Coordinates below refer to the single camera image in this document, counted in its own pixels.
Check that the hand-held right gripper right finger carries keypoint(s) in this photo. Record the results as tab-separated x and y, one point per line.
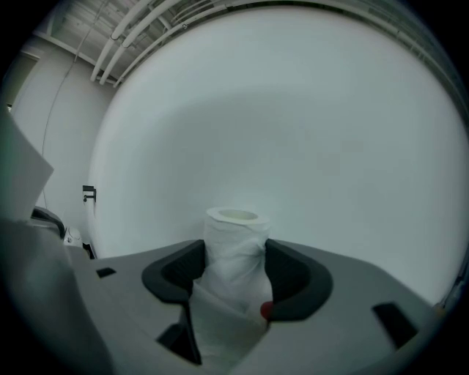
348	293

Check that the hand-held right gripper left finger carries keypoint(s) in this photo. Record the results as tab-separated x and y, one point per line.
128	300

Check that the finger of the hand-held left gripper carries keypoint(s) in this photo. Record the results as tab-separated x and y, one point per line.
51	216

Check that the white toilet paper roll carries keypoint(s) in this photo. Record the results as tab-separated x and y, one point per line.
234	263

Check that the white ceiling pipe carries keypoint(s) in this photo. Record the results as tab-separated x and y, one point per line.
116	60
106	55

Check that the small black wall holder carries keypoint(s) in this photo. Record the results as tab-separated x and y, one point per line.
89	193

